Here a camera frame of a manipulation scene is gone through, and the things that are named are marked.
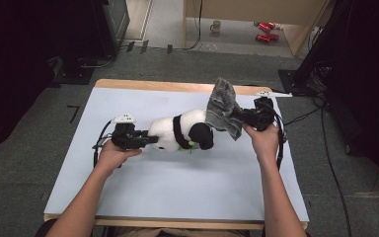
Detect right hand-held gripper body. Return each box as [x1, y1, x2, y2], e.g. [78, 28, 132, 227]
[242, 90, 294, 132]

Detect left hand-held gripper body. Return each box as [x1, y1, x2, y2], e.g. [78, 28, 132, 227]
[111, 113, 146, 151]

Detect panda plush toy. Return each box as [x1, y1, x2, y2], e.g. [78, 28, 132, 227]
[147, 109, 216, 154]

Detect grey fluffy cloth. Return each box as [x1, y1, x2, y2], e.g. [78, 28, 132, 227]
[204, 77, 245, 142]

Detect person's left hand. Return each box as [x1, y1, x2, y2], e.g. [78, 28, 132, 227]
[95, 140, 144, 178]

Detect person's right hand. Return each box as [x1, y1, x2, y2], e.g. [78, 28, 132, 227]
[242, 122, 281, 166]

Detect black stand base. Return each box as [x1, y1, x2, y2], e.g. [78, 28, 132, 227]
[52, 57, 97, 86]
[277, 68, 314, 98]

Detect pale blue table sheet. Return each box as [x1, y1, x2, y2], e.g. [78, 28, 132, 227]
[43, 87, 310, 223]

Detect beige mug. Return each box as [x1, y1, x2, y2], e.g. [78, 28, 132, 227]
[209, 20, 222, 34]

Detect person's beige trousers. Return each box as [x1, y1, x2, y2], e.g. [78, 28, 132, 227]
[113, 227, 249, 237]

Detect beige wooden desk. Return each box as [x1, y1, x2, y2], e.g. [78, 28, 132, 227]
[182, 0, 332, 58]

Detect dark cabinet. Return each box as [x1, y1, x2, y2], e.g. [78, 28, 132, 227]
[90, 0, 131, 59]

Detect dark curtain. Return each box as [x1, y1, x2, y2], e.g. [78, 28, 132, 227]
[304, 0, 379, 198]
[0, 0, 94, 156]

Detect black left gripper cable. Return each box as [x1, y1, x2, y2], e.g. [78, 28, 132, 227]
[92, 119, 114, 170]

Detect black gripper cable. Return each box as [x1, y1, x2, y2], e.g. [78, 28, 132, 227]
[92, 119, 114, 170]
[272, 111, 288, 173]

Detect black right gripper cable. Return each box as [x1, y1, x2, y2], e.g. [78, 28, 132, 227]
[272, 111, 288, 173]

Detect tangled cable bundle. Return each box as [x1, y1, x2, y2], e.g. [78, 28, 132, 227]
[309, 60, 334, 101]

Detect long black floor cable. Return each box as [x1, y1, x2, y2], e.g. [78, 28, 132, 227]
[320, 98, 353, 237]

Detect black hanging cable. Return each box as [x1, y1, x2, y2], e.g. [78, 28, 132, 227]
[182, 0, 203, 51]

